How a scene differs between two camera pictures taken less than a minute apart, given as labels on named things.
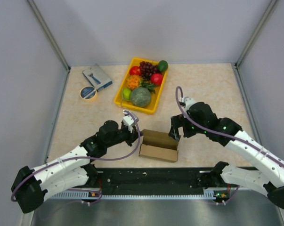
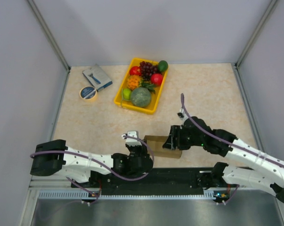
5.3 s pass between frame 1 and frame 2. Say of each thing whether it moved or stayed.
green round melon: stayed
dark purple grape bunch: stayed
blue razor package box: stayed
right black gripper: moved
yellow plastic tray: stayed
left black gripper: moved
